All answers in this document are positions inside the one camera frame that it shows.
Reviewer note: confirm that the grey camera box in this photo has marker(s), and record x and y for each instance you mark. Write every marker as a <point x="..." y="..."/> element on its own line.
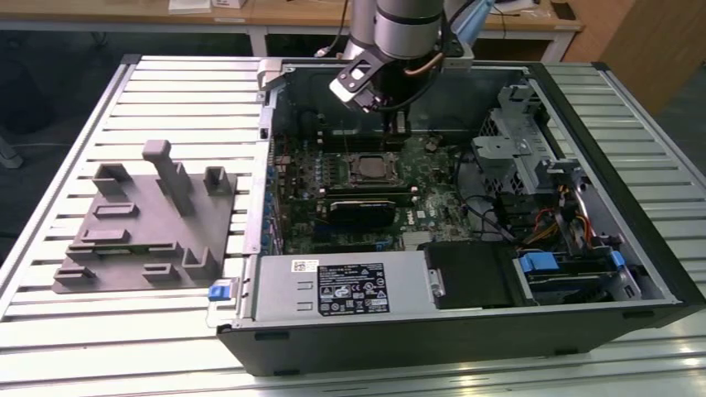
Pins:
<point x="458" y="62"/>

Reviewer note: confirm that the wooden cabinet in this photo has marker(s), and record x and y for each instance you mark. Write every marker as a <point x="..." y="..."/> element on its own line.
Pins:
<point x="650" y="41"/>

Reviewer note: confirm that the black phone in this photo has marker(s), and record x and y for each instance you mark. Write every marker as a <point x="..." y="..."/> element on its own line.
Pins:
<point x="562" y="10"/>

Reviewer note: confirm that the grey metal leg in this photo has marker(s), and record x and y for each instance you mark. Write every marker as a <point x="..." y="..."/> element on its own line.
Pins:
<point x="11" y="157"/>

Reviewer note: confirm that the green motherboard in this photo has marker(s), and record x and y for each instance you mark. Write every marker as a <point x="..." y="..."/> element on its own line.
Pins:
<point x="308" y="173"/>

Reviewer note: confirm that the black plastic shroud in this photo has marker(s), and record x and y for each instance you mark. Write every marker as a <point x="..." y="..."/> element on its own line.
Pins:
<point x="469" y="273"/>

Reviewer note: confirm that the grey parts rack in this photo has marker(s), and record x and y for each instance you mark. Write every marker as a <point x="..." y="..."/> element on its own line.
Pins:
<point x="166" y="231"/>

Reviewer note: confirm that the CPU socket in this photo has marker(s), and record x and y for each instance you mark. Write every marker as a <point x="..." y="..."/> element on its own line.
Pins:
<point x="372" y="182"/>

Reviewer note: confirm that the green RAM stick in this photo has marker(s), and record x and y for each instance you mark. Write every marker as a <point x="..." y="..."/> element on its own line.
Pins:
<point x="138" y="249"/>

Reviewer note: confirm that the blue plastic clip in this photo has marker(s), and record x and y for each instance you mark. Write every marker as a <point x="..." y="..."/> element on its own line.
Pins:
<point x="617" y="260"/>

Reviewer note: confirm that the black power supply label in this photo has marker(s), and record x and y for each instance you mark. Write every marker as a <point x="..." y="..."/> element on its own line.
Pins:
<point x="352" y="289"/>

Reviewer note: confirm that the silver power supply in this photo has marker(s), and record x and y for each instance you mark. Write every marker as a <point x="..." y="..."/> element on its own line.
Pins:
<point x="282" y="289"/>

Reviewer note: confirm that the silver chipset heatsink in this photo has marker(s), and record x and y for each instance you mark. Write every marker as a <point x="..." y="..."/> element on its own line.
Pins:
<point x="418" y="241"/>

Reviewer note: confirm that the black RAM slot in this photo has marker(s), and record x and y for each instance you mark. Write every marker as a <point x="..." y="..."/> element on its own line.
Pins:
<point x="358" y="136"/>
<point x="358" y="130"/>
<point x="358" y="147"/>
<point x="375" y="188"/>
<point x="358" y="142"/>

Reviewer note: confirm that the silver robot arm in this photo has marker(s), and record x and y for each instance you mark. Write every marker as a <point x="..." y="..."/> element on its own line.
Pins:
<point x="409" y="33"/>

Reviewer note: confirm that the black PC case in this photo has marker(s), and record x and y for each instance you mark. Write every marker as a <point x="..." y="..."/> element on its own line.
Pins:
<point x="386" y="347"/>

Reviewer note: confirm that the blue case latch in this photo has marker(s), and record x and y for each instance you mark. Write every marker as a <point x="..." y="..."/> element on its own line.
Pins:
<point x="219" y="290"/>

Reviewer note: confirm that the blue disk carrier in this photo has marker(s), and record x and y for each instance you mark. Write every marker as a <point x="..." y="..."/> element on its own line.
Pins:
<point x="538" y="262"/>

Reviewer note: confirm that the white box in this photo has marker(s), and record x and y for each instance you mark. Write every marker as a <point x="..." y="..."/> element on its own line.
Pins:
<point x="187" y="4"/>
<point x="228" y="3"/>

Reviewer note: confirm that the wooden desk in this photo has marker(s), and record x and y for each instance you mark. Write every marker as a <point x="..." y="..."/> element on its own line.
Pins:
<point x="110" y="16"/>

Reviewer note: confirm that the silver CPU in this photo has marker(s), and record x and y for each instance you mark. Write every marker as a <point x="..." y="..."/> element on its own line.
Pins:
<point x="374" y="166"/>

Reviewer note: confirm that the white barcode sticker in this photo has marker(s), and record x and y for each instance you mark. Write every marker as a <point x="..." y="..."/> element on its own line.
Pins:
<point x="304" y="265"/>

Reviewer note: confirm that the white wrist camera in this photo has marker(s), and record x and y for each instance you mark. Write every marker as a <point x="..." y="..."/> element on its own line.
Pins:
<point x="343" y="92"/>

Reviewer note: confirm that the black graphics card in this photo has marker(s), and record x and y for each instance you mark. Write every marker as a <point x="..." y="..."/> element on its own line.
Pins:
<point x="360" y="215"/>

